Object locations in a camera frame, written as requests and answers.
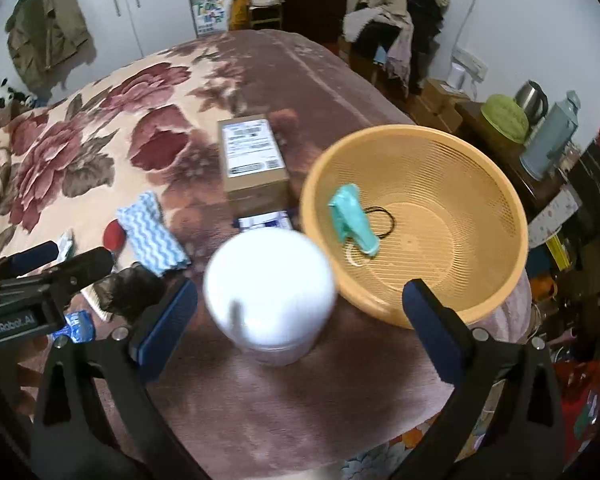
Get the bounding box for blue wet wipes pack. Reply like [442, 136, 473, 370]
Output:
[52, 310, 96, 344]

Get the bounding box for blue white wavy cloth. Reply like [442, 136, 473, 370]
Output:
[116, 191, 192, 276]

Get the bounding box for cotton swab pack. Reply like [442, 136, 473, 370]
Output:
[81, 285, 112, 323]

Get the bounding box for black hair net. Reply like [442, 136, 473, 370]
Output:
[94, 262, 166, 324]

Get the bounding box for person's left hand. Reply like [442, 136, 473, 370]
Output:
[14, 335, 48, 416]

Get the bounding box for small white blue sachet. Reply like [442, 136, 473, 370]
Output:
[56, 229, 74, 263]

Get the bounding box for red makeup sponge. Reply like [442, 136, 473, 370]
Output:
[102, 220, 126, 255]

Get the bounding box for floral plush blanket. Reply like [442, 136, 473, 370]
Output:
[0, 30, 451, 479]

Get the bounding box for white plastic jar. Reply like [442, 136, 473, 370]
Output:
[202, 228, 338, 366]

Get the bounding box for panda plush toy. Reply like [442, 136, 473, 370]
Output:
[0, 78, 36, 110]

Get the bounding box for brown cardboard box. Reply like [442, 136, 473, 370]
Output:
[218, 115, 291, 218]

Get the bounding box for blue white tissue pack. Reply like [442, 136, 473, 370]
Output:
[233, 210, 294, 232]

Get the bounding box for olive green jacket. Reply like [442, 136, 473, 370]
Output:
[5, 0, 91, 91]

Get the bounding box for white wardrobe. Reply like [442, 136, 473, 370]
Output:
[78, 0, 197, 70]

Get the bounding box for orange plastic mesh basket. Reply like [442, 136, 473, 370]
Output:
[300, 125, 529, 327]

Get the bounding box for white printed shopping bag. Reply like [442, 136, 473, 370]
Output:
[192, 0, 235, 37]

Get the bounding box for grey-green thermos flask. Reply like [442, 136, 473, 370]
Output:
[519, 90, 581, 181]

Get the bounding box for yellow plush toy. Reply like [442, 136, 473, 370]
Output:
[230, 0, 251, 30]

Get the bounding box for dark wooden side table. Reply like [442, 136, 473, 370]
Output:
[455, 101, 567, 219]

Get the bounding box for wooden rack chair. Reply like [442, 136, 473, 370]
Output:
[248, 0, 285, 30]

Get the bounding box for steel electric kettle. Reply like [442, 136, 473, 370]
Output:
[514, 80, 548, 127]

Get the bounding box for stacked cardboard boxes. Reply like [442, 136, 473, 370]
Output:
[406, 78, 471, 133]

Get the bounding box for white cup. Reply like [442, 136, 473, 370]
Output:
[445, 62, 467, 90]

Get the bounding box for pile of clothes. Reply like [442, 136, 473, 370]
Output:
[341, 0, 451, 94]

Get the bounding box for black hair tie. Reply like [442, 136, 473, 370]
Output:
[362, 206, 397, 241]

